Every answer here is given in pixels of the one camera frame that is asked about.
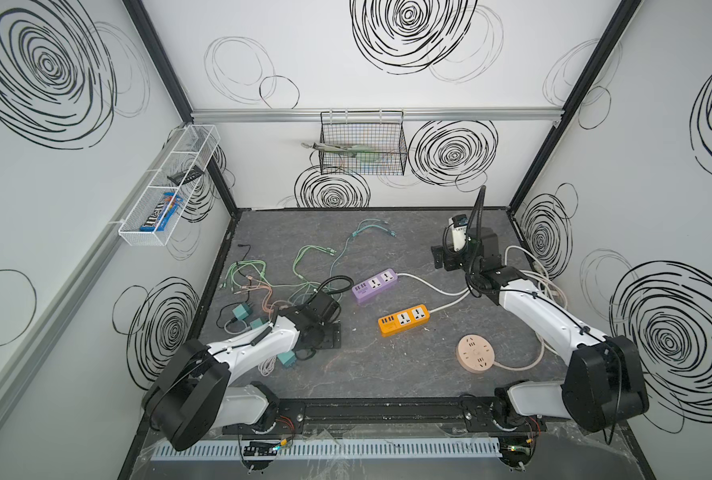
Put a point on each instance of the black remote control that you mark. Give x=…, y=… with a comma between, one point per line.
x=186, y=176

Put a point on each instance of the blue candy packet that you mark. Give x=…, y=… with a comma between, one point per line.
x=158, y=219

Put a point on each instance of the green tongs in basket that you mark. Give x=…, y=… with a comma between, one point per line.
x=344, y=154

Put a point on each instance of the black wire wall basket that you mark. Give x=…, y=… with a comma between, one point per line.
x=380, y=129

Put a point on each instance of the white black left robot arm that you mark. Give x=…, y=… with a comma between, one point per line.
x=194, y=394

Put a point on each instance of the white slotted cable duct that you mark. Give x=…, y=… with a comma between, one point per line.
x=331, y=448

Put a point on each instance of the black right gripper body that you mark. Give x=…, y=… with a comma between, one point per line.
x=473, y=238

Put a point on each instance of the purple power strip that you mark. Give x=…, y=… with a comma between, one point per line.
x=370, y=288

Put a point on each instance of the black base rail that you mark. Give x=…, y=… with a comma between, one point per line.
x=475, y=414

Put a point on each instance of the left black corrugated conduit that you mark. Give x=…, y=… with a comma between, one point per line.
x=333, y=286

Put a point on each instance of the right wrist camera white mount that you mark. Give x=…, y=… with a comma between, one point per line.
x=458, y=228

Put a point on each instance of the orange power strip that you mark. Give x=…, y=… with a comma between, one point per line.
x=403, y=320

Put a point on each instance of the white wire wall shelf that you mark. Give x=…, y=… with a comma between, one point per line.
x=193, y=144

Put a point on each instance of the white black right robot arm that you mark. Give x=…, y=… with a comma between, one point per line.
x=604, y=383

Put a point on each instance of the round pink power socket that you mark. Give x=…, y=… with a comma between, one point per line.
x=475, y=354

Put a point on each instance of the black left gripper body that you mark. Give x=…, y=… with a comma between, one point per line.
x=326, y=334

